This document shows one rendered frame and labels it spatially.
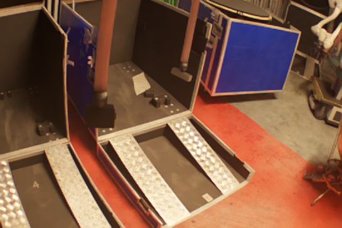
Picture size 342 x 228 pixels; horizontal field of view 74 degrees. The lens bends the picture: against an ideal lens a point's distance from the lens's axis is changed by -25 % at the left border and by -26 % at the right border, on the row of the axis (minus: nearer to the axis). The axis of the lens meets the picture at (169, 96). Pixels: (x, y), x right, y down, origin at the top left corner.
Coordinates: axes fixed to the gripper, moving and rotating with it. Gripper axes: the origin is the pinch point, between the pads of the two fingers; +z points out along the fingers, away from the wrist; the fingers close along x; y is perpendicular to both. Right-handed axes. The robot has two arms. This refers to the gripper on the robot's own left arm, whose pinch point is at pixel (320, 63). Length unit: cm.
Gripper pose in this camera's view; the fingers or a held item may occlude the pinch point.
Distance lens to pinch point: 340.5
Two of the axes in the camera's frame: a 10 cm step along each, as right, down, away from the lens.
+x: -2.6, 4.8, -8.4
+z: -1.6, 8.3, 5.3
